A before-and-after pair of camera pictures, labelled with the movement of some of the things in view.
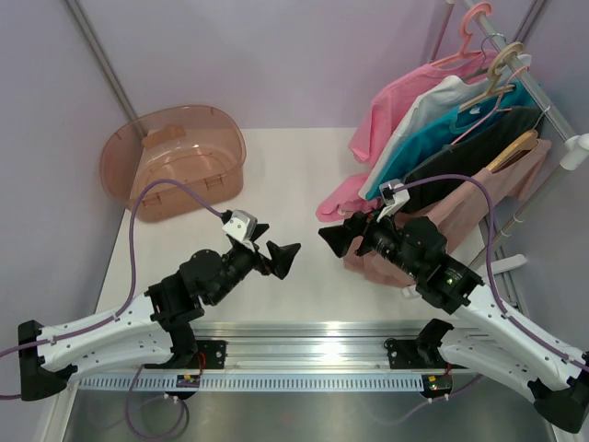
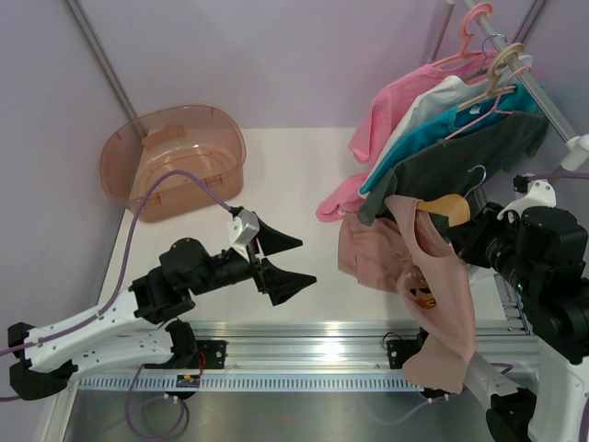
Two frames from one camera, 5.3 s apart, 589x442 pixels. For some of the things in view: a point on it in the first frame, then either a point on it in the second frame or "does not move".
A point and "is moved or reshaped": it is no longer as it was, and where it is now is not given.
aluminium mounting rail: (287, 349) does not move
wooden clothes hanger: (521, 147) -> (453, 205)
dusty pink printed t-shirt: (379, 253) is moved or reshaped
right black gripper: (340, 238) -> (467, 238)
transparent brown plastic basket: (199, 146) does not move
